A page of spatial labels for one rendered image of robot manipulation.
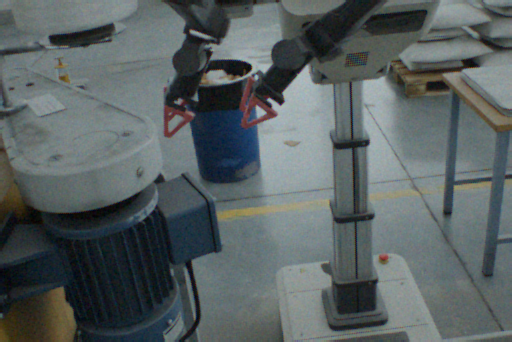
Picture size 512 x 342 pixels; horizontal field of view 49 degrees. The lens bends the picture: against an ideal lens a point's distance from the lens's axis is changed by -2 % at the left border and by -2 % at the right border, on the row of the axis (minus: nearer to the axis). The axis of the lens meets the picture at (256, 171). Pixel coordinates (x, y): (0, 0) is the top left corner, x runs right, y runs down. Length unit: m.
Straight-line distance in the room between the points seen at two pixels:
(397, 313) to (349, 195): 0.53
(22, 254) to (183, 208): 0.21
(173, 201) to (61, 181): 0.18
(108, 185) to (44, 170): 0.07
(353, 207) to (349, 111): 0.32
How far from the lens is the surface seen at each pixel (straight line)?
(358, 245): 1.89
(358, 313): 2.06
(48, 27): 0.77
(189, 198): 0.78
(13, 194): 0.85
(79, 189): 0.66
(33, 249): 0.76
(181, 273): 1.58
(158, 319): 0.80
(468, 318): 2.52
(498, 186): 2.49
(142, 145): 0.68
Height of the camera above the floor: 1.69
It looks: 28 degrees down
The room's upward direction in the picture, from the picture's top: 7 degrees counter-clockwise
